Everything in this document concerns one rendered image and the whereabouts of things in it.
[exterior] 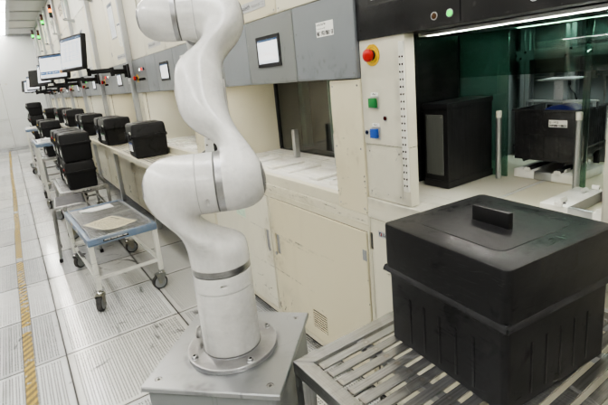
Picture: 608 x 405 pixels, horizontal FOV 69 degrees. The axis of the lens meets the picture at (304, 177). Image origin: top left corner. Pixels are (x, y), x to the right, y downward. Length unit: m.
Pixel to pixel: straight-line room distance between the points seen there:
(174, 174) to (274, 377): 0.43
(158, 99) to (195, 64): 3.19
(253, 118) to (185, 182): 1.98
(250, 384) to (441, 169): 1.03
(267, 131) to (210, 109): 1.96
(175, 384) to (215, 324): 0.13
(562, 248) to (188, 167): 0.64
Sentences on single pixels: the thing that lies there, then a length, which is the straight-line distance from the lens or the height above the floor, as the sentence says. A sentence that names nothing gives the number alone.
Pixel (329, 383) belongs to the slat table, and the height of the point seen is 0.76.
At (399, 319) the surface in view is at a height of 0.81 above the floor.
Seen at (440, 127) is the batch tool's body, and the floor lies 1.09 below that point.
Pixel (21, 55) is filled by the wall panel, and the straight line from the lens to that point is 14.34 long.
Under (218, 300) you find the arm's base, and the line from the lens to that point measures 0.91.
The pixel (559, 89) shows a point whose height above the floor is 1.18.
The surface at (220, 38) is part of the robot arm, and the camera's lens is 0.98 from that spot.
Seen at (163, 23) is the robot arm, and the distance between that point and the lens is 1.03.
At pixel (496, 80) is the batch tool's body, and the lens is 1.78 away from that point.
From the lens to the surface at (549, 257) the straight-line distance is 0.78.
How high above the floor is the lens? 1.32
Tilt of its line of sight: 13 degrees down
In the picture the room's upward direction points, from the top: 6 degrees counter-clockwise
